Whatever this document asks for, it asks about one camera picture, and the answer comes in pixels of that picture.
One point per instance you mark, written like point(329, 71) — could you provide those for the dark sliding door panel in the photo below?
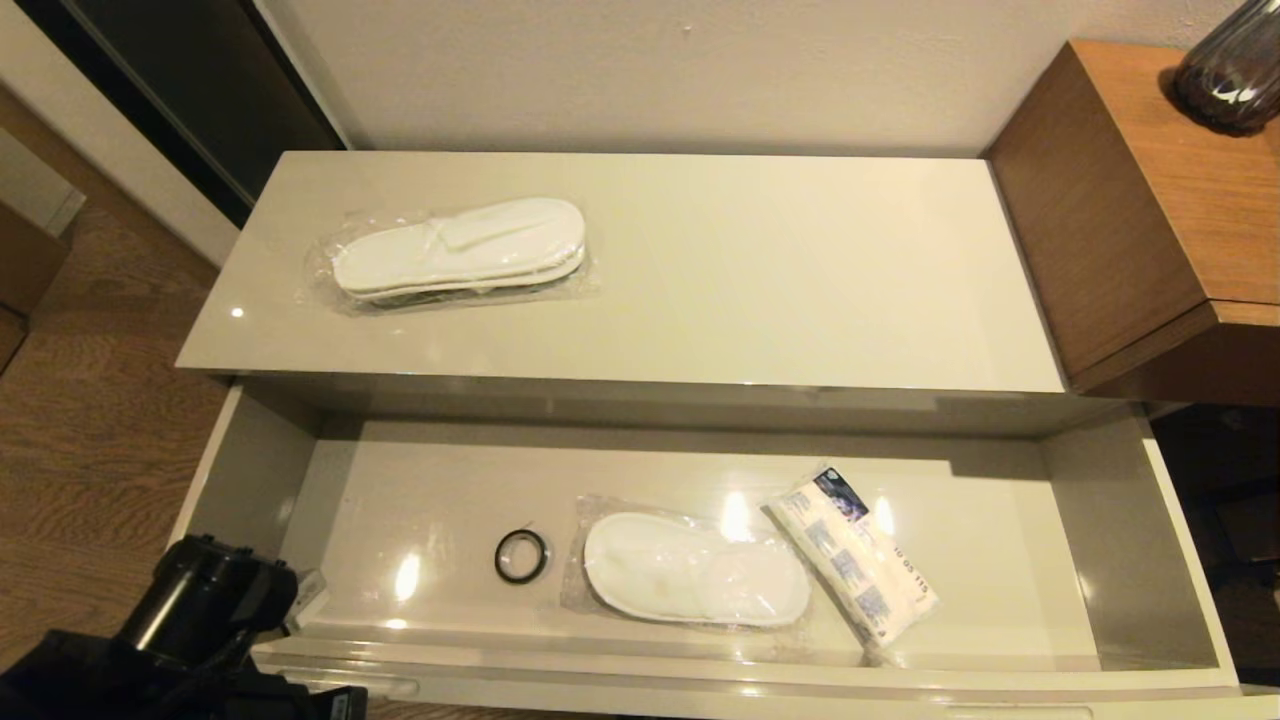
point(200, 90)

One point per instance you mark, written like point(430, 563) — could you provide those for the white flat panel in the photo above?
point(35, 185)

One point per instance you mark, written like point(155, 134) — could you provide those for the white slippers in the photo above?
point(690, 575)
point(460, 250)

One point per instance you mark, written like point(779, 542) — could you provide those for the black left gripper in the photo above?
point(325, 702)

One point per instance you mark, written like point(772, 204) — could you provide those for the white blue printed tissue pack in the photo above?
point(865, 570)

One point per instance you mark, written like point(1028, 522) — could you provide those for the brown wooden side table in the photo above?
point(1130, 180)

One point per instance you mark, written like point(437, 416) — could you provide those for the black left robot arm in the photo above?
point(150, 650)

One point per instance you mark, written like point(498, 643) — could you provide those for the dark ribbed glass vase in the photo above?
point(1235, 70)

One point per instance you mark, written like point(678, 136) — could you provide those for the white cabinet drawer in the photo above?
point(430, 480)

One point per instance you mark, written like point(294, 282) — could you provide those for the brown wooden furniture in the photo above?
point(25, 270)

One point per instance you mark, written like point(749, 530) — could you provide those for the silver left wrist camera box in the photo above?
point(308, 590)

